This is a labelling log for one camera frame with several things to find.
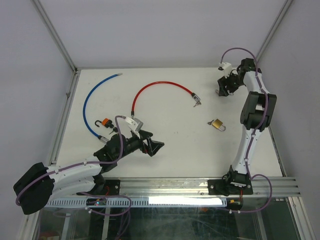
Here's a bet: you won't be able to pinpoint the small brass padlock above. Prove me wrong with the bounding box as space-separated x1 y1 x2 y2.
215 89 234 97

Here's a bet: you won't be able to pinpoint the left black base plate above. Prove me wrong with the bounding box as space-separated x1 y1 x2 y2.
76 178 121 196

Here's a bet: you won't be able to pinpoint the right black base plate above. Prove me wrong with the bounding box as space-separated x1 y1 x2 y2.
207 179 253 197

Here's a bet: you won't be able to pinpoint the blue cable lock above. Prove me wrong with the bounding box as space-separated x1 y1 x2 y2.
82 73 122 143

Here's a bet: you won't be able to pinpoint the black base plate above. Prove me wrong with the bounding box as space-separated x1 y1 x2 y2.
207 179 253 197
76 178 121 196

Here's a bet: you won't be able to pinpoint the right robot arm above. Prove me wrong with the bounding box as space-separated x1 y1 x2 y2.
214 58 277 196

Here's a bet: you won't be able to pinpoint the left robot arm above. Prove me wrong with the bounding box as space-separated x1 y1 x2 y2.
13 130 165 215

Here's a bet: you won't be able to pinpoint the aluminium mounting rail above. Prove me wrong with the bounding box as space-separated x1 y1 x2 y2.
32 176 300 199

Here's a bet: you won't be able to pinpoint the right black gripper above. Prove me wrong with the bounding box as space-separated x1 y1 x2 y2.
217 70 245 97

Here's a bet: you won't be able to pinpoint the white slotted cable duct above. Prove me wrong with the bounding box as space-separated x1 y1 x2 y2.
46 196 227 209

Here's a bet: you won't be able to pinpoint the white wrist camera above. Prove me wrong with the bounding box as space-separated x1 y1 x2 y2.
124 117 144 135
218 62 233 78

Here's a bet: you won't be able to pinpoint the black head keys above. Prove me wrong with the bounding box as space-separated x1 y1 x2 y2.
109 127 119 135

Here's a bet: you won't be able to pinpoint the red cable lock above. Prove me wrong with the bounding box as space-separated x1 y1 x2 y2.
130 80 202 118

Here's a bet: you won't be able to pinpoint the orange black padlock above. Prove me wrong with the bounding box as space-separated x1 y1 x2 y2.
94 118 114 128

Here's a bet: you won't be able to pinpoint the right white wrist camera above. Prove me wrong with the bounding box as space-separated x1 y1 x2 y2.
218 62 233 78

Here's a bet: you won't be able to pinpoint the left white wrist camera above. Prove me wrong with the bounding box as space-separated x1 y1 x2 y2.
124 117 144 135

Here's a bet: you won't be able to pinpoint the red cable lock keys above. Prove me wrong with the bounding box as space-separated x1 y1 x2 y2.
193 101 202 108

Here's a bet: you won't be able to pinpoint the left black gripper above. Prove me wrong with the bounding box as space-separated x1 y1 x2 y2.
114 129 164 161

